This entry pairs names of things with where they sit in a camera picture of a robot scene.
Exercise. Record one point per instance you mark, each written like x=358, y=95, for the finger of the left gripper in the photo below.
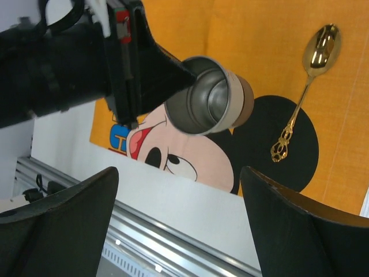
x=161, y=74

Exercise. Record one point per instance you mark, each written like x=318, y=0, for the cream metal cup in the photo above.
x=218, y=100

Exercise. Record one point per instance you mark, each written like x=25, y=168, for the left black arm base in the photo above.
x=35, y=194

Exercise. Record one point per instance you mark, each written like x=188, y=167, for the gold metal spoon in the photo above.
x=320, y=55

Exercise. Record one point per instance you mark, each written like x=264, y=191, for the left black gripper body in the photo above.
x=121, y=50

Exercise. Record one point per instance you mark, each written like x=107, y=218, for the orange Mickey Mouse placemat cloth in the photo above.
x=263, y=42

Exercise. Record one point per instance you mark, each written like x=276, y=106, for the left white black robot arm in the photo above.
x=98, y=50

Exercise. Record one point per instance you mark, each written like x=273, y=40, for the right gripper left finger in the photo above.
x=62, y=234

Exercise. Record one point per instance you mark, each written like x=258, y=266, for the slotted white cable duct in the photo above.
x=113, y=262

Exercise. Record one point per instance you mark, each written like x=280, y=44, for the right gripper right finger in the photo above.
x=295, y=235

